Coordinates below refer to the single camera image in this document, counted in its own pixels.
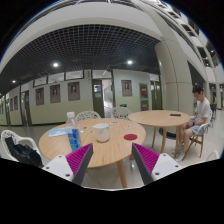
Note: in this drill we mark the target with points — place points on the round wooden table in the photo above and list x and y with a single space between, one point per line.
160 118
112 151

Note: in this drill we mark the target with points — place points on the white lattice chair left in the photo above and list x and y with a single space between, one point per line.
85 115

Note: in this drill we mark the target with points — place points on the black bag on chair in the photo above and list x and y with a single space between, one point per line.
24 153

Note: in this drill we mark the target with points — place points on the seated man in white shirt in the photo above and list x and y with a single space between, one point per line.
195 124

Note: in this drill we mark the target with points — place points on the white lattice chair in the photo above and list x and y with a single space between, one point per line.
120 113
85 115

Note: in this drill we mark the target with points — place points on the round red coaster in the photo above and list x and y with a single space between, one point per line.
130 137

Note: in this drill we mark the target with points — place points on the white chair with black bag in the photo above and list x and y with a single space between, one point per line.
17 140

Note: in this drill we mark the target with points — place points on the clear plastic water bottle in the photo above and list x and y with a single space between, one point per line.
72 129

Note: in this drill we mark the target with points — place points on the round wooden far table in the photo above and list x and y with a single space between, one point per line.
160 118

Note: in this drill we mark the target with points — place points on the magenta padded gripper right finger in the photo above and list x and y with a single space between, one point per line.
153 166

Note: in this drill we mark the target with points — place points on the wooden chair under man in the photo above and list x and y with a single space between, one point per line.
198 137

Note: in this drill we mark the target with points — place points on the black phone on far table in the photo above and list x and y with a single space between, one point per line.
175 115

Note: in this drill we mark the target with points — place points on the light blue paper packet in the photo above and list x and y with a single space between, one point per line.
57 132

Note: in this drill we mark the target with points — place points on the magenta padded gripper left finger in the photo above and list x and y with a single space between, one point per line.
73 166

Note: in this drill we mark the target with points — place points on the round wooden near table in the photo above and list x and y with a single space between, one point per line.
112 151

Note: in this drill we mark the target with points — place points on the white lattice chair right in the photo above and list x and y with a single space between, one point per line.
120 113

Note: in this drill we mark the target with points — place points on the white ceramic mug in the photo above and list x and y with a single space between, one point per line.
102 132

